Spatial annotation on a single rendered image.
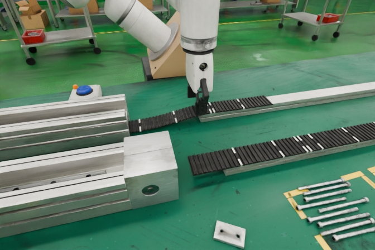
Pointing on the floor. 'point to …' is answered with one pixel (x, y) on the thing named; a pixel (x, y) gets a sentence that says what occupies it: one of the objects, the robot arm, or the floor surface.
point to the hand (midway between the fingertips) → (196, 101)
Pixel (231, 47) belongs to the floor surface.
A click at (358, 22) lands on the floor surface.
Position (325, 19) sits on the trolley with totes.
